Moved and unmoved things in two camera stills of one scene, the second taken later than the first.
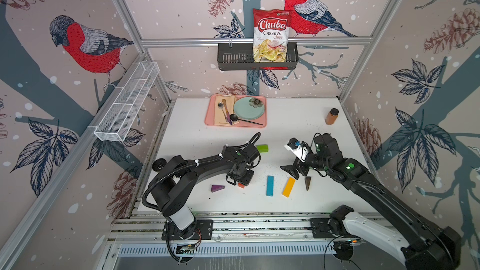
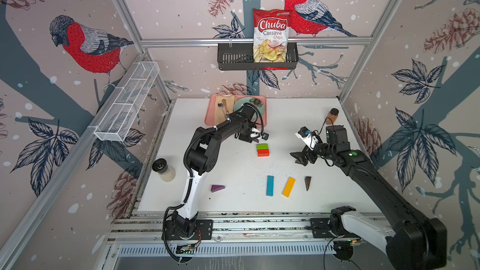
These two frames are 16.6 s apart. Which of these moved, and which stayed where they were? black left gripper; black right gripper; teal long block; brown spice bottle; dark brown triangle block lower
Moved: black left gripper; black right gripper
Stayed: dark brown triangle block lower; brown spice bottle; teal long block
